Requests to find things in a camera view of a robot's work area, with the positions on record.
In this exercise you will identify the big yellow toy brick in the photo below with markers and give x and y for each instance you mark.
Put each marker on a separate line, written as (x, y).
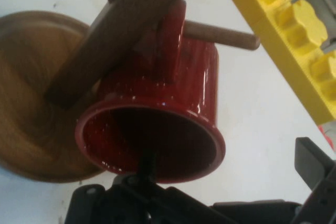
(288, 24)

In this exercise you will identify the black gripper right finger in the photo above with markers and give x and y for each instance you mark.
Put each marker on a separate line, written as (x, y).
(320, 176)

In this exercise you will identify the brown wooden mug tree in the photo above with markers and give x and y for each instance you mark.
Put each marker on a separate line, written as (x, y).
(26, 77)

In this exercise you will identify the red enamel mug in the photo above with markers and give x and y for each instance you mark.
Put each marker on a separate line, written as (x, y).
(189, 77)

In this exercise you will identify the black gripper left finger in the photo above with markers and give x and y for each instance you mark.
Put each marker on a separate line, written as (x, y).
(131, 203)

